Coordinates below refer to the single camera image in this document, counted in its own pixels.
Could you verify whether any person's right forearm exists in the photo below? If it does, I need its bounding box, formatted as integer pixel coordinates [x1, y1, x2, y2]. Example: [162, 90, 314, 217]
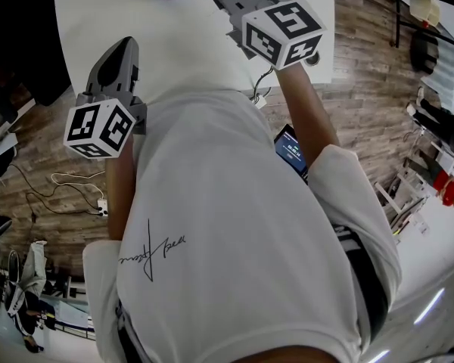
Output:
[274, 64, 341, 166]

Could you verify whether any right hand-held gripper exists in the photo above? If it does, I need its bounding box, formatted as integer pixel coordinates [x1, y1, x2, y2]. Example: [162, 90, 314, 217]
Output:
[199, 0, 328, 70]

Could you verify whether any black office chair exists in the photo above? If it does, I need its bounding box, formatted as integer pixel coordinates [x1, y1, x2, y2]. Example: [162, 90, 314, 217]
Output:
[0, 0, 73, 107]

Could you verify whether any cream plastic container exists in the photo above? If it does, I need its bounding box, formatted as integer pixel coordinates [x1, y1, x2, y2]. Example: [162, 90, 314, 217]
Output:
[410, 0, 442, 28]

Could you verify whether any black round stool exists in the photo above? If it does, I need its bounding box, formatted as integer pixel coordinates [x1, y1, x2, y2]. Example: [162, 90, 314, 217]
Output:
[409, 32, 440, 76]

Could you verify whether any black floor cable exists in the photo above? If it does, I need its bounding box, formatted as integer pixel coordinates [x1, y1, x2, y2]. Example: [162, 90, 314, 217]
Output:
[24, 191, 109, 216]

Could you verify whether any person's left forearm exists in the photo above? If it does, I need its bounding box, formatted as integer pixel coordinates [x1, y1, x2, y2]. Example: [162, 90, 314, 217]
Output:
[104, 134, 137, 241]

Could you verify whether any white power strip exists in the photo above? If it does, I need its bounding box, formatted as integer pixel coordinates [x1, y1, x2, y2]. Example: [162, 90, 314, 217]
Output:
[248, 92, 269, 108]

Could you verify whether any person's white t-shirt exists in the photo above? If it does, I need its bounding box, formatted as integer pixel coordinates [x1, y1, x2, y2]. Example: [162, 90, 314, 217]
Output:
[82, 87, 402, 363]

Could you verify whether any black shoulder strap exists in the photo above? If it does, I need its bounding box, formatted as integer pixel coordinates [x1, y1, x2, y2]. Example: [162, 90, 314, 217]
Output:
[332, 223, 390, 349]

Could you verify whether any pale corrugated sheet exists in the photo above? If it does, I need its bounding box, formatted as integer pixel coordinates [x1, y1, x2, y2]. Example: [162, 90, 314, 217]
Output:
[419, 32, 454, 109]

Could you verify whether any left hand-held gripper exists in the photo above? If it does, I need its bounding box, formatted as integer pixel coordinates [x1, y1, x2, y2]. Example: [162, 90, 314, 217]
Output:
[63, 36, 149, 160]

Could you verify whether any white metal rack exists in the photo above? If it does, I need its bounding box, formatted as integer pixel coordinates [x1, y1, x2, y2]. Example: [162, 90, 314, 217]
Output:
[374, 157, 432, 237]

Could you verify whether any black metal frame table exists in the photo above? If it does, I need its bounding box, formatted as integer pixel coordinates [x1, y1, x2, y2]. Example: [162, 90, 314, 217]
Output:
[332, 0, 454, 48]

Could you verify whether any phone with lit screen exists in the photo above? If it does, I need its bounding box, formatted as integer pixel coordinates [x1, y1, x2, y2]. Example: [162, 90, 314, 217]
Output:
[274, 123, 310, 185]

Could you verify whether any white floor cable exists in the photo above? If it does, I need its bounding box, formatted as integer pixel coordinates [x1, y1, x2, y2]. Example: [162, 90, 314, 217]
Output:
[51, 171, 104, 203]

